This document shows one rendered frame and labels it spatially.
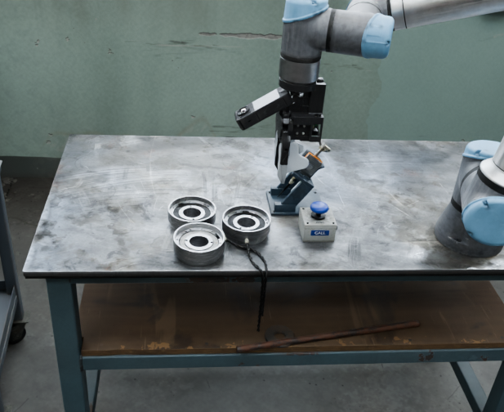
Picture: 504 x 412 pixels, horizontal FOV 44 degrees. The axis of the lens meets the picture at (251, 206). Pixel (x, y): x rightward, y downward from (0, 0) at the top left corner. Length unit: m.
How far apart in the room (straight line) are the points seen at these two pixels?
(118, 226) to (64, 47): 1.63
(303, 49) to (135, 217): 0.55
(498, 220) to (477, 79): 2.04
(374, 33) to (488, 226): 0.41
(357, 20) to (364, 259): 0.50
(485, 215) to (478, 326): 0.49
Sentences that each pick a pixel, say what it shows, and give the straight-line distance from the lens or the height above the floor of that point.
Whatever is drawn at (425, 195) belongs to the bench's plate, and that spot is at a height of 0.80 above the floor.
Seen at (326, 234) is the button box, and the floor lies 0.82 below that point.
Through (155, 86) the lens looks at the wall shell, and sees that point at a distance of 2.94.
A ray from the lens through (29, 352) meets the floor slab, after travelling 2.28.
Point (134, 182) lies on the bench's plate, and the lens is 1.55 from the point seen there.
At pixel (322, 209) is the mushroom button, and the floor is 0.87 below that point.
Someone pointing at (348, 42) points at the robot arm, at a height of 1.25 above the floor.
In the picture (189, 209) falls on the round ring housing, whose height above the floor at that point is 0.82.
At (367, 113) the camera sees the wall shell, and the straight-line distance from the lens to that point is 3.11.
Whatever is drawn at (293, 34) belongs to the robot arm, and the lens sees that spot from 1.14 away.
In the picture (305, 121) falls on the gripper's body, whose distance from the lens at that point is 1.20.
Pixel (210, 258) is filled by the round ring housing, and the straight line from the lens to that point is 1.26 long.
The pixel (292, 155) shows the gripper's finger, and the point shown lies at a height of 1.02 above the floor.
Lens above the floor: 1.58
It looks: 32 degrees down
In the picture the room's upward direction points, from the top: 4 degrees clockwise
